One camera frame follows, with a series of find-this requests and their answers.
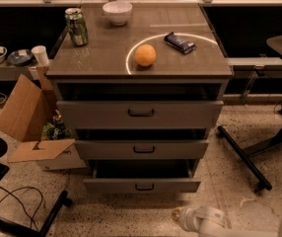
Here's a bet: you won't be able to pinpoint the grey bottom drawer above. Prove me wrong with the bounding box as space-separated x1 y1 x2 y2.
83 160 200 194

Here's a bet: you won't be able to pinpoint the grey drawer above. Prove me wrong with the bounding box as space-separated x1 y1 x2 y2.
83 160 200 194
57 83 223 129
75 129 208 160

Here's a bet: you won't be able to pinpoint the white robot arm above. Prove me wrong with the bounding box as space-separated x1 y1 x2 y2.
172 206 282 237

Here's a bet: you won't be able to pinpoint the grey drawer cabinet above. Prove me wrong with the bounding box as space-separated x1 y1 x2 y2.
45 3 235 183

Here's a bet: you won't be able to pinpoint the grey top drawer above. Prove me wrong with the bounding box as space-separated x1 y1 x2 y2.
57 83 223 129

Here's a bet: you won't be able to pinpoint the grey middle drawer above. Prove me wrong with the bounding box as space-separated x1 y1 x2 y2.
75 129 208 160

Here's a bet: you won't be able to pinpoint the orange fruit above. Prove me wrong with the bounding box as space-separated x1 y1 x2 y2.
134 44 157 67

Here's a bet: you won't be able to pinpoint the dark blue snack bar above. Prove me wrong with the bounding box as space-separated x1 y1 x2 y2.
164 32 196 54

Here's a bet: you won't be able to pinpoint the green snack bags in box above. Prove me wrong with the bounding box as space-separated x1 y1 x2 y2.
41 110 73 140

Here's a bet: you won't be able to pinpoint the white bowl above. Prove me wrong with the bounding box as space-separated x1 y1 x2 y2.
103 1 133 26

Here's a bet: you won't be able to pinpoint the open cardboard box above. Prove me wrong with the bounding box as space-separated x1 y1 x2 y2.
0 69 86 171

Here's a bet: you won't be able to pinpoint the grey side shelf right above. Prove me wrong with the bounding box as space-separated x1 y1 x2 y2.
227 57 282 71

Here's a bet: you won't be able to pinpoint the grey side shelf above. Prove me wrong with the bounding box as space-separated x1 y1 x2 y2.
0 60 49 81
227 57 282 71

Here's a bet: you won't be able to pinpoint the green soda can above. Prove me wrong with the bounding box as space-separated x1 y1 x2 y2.
65 8 88 46

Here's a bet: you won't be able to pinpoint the white paper cup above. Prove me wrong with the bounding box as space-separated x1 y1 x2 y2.
32 45 49 67

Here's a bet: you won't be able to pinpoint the blue patterned bowl right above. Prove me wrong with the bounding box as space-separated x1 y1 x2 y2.
7 49 34 66

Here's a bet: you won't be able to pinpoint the grey side shelf left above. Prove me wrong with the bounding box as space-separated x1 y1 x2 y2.
0 60 49 81

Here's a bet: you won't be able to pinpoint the black stand right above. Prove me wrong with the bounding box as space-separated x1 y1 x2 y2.
218 36 282 192

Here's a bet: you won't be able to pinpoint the black cable on floor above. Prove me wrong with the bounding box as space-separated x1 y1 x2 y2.
0 185 46 237

